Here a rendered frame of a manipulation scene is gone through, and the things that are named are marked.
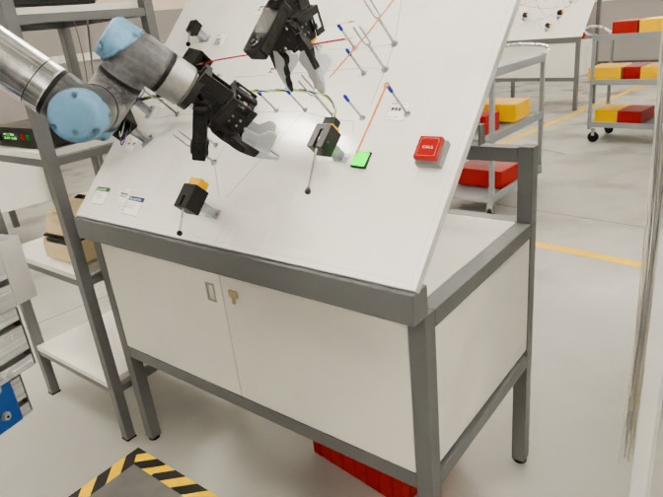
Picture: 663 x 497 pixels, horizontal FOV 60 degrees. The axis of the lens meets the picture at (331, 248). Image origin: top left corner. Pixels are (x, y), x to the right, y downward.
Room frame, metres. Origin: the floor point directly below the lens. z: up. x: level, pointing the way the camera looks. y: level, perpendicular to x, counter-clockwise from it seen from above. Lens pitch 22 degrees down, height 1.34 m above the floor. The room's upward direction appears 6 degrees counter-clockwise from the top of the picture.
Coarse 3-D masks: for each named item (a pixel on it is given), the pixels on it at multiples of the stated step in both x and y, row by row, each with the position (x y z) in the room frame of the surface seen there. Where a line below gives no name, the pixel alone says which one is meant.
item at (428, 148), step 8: (424, 136) 1.12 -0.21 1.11; (432, 136) 1.11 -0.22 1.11; (440, 136) 1.10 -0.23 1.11; (424, 144) 1.10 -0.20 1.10; (432, 144) 1.09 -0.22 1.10; (440, 144) 1.08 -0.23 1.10; (416, 152) 1.10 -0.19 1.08; (424, 152) 1.09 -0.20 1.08; (432, 152) 1.08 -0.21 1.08; (424, 160) 1.09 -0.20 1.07; (432, 160) 1.07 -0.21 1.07
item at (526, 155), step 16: (480, 128) 1.48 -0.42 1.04; (480, 144) 1.48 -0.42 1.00; (496, 144) 1.47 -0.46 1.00; (528, 144) 1.41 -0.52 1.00; (480, 160) 1.47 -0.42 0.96; (496, 160) 1.44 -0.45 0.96; (512, 160) 1.41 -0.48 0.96; (528, 160) 1.38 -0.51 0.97; (528, 176) 1.38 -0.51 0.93; (528, 192) 1.38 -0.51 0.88; (528, 208) 1.38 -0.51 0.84
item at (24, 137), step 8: (24, 120) 2.04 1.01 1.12; (0, 128) 1.91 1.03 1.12; (8, 128) 1.88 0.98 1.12; (16, 128) 1.84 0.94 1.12; (24, 128) 1.81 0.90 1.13; (32, 128) 1.77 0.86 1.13; (0, 136) 1.92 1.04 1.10; (8, 136) 1.89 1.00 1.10; (16, 136) 1.85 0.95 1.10; (24, 136) 1.81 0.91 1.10; (32, 136) 1.78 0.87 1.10; (56, 136) 1.80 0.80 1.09; (0, 144) 1.94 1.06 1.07; (8, 144) 1.90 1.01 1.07; (16, 144) 1.86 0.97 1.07; (24, 144) 1.83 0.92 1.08; (32, 144) 1.79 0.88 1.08; (56, 144) 1.79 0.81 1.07
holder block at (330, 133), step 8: (320, 128) 1.21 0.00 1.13; (328, 128) 1.20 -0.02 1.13; (312, 136) 1.21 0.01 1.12; (320, 136) 1.19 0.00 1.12; (328, 136) 1.19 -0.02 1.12; (336, 136) 1.21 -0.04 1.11; (312, 144) 1.19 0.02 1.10; (320, 144) 1.18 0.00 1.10; (328, 144) 1.19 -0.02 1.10; (320, 152) 1.20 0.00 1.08; (328, 152) 1.19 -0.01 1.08
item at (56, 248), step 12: (84, 192) 2.04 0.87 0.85; (72, 204) 1.92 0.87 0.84; (48, 216) 1.92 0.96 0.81; (48, 228) 1.90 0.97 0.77; (60, 228) 1.86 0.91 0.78; (48, 240) 1.87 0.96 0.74; (60, 240) 1.83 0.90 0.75; (84, 240) 1.81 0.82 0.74; (48, 252) 1.89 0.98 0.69; (60, 252) 1.84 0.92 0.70; (84, 252) 1.80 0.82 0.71; (96, 252) 1.83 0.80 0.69
